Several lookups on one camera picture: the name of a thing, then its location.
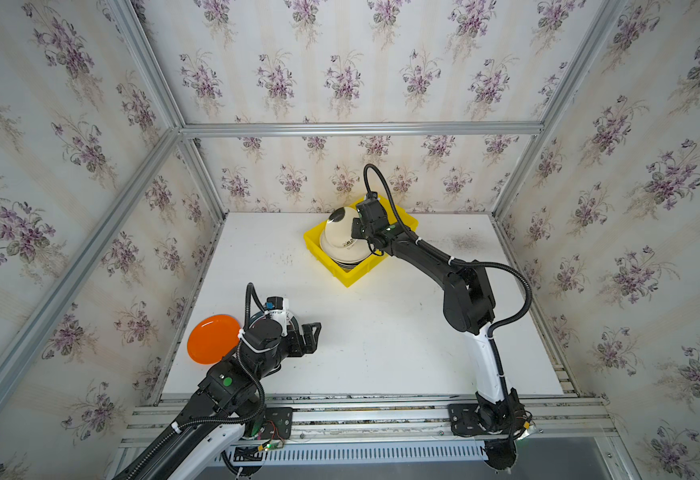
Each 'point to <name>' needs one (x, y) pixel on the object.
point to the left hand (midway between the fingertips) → (307, 324)
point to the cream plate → (338, 243)
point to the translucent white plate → (347, 265)
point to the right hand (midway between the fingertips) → (357, 224)
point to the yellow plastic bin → (350, 276)
